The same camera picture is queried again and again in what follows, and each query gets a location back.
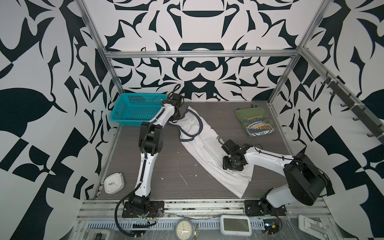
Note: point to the round analog clock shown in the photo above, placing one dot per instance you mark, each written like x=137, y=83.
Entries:
x=185, y=230

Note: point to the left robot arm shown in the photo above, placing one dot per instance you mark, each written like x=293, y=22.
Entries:
x=151, y=144

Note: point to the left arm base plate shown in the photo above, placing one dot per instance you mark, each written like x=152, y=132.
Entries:
x=150, y=209

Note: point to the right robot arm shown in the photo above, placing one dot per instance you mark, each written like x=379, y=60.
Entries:
x=305, y=181

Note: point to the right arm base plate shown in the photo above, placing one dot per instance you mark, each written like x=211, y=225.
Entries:
x=254, y=208

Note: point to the black wall hook rack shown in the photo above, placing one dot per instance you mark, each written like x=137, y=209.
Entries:
x=351, y=102

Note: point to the white digital timer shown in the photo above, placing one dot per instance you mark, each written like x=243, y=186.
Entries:
x=235, y=225

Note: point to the white plastic bracket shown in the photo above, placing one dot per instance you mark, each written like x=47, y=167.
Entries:
x=314, y=228

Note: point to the teal plastic basket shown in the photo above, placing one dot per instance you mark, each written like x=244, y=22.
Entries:
x=133, y=109

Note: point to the white grey tank top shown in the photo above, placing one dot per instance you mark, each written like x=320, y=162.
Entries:
x=201, y=141

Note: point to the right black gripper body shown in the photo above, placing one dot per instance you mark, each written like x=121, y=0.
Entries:
x=228, y=164

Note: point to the green tank top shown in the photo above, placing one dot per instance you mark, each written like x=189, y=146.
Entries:
x=255, y=121

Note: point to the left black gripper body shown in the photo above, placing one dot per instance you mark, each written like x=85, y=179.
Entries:
x=176, y=117

